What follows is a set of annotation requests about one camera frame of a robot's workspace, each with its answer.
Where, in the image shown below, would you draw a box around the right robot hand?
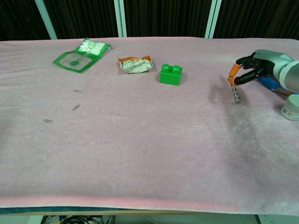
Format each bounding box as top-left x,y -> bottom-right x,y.
228,49 -> 294,86

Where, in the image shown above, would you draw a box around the orange handle with bead chain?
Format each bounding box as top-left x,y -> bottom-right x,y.
230,84 -> 241,105

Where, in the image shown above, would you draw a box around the blue snack bag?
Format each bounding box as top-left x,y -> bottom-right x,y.
258,76 -> 292,96

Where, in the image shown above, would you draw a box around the black curtain panel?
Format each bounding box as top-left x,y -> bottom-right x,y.
123,0 -> 213,38
0,0 -> 51,42
43,0 -> 119,40
214,0 -> 299,40

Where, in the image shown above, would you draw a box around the white plastic jar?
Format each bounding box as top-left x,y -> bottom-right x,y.
280,93 -> 299,121

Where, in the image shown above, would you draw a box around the green toy brick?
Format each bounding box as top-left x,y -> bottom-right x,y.
159,63 -> 183,86

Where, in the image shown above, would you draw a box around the orange silver snack wrapper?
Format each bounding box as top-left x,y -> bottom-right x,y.
116,55 -> 154,74

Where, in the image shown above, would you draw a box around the pink table cloth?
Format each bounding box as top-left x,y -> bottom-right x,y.
0,36 -> 299,215

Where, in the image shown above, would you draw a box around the green wet wipe packet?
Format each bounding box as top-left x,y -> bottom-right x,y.
52,37 -> 112,73

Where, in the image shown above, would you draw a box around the white partition post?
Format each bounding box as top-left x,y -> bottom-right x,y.
34,0 -> 58,40
114,0 -> 128,38
205,0 -> 222,39

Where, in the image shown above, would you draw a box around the black floor cables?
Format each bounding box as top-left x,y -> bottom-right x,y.
42,215 -> 113,224

